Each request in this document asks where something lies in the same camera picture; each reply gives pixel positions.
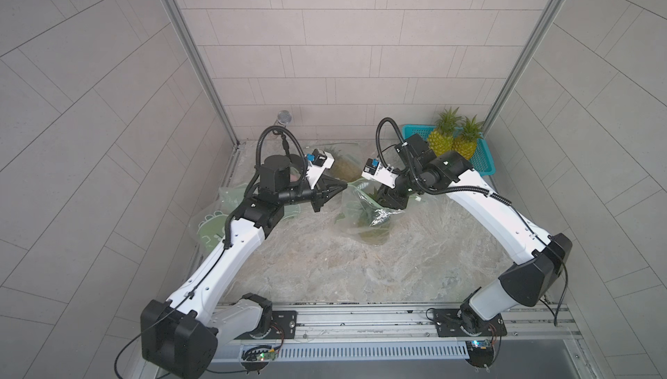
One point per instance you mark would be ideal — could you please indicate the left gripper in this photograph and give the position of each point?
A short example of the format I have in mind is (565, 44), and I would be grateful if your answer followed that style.
(326, 187)

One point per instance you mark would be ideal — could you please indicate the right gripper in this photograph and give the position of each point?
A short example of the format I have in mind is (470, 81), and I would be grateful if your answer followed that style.
(392, 197)

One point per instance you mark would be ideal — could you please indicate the green pineapple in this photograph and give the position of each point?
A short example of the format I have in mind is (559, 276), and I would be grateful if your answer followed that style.
(372, 223)
(346, 167)

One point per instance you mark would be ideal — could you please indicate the yellow pineapple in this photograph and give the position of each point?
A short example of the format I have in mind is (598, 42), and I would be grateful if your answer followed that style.
(440, 140)

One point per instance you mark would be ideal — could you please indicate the orange pineapple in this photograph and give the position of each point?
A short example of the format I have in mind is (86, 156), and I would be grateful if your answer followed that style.
(466, 142)

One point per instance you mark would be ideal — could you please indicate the zip-top bag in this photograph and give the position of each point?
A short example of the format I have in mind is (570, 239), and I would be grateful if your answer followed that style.
(230, 197)
(211, 231)
(351, 148)
(344, 221)

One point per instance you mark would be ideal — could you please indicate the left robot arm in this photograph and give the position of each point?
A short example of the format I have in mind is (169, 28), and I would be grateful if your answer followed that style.
(181, 335)

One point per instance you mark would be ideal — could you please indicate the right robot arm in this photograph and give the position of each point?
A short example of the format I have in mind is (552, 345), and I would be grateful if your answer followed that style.
(538, 258)

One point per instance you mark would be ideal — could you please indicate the black microphone stand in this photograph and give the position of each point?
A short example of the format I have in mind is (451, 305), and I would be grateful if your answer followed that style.
(285, 138)

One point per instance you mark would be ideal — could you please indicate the teal plastic basket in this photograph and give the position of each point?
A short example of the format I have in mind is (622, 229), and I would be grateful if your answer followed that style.
(482, 160)

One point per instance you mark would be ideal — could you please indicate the right circuit board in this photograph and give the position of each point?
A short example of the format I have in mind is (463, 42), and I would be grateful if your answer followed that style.
(481, 354)

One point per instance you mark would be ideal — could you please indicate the circuit board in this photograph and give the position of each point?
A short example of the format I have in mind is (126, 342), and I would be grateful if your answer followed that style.
(260, 354)
(481, 354)

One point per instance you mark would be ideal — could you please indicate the left circuit board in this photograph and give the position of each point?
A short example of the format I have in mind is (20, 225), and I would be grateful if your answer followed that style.
(260, 354)

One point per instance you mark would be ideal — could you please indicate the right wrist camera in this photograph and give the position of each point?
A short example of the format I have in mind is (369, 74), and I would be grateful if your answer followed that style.
(374, 170)

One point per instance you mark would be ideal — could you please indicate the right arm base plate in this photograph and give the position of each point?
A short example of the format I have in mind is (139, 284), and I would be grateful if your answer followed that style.
(460, 323)

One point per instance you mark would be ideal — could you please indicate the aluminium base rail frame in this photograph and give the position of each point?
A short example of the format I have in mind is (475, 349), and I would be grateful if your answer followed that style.
(540, 342)

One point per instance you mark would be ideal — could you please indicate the left aluminium corner post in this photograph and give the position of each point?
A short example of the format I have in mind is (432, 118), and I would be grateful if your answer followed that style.
(184, 36)

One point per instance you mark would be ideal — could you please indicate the aluminium corner post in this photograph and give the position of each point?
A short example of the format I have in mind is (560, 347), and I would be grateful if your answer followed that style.
(184, 36)
(546, 19)

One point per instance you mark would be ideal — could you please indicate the right aluminium corner post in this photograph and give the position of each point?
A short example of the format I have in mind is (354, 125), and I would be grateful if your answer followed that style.
(546, 19)

